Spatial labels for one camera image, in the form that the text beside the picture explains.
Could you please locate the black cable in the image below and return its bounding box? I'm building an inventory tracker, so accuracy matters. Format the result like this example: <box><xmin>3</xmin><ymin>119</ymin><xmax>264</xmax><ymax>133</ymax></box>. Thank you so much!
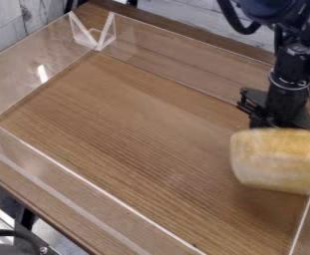
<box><xmin>0</xmin><ymin>227</ymin><xmax>35</xmax><ymax>255</ymax></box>

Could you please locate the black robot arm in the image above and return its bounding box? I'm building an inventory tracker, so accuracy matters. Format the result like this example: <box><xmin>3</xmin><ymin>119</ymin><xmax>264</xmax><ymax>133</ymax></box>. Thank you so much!
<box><xmin>217</xmin><ymin>0</ymin><xmax>310</xmax><ymax>129</ymax></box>

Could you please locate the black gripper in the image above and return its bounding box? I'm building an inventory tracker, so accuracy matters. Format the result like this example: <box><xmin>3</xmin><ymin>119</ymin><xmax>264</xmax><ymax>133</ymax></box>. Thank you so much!
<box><xmin>236</xmin><ymin>87</ymin><xmax>310</xmax><ymax>131</ymax></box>

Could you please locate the clear acrylic table enclosure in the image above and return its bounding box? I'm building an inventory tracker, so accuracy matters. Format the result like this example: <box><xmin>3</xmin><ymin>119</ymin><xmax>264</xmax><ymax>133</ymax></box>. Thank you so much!
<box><xmin>0</xmin><ymin>10</ymin><xmax>310</xmax><ymax>255</ymax></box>

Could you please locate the black metal bracket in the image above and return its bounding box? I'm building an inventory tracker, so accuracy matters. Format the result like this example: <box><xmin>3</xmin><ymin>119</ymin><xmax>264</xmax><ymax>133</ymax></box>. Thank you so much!
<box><xmin>14</xmin><ymin>233</ymin><xmax>62</xmax><ymax>255</ymax></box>

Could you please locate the brown wooden bowl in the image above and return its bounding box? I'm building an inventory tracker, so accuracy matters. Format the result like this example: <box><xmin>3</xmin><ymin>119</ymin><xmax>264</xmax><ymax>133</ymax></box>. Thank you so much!
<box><xmin>230</xmin><ymin>128</ymin><xmax>310</xmax><ymax>194</ymax></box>

